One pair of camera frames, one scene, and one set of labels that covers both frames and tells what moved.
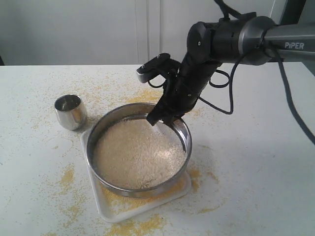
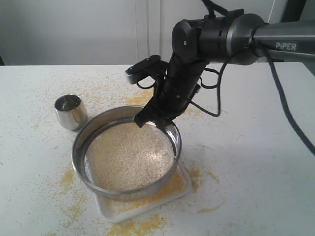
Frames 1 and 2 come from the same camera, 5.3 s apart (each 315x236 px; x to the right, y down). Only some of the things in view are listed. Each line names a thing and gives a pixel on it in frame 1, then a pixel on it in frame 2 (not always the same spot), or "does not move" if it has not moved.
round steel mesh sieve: [131, 158] to [79, 142]
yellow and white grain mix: [135, 153] does not move
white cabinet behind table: [105, 32] does not move
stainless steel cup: [71, 112] does not move
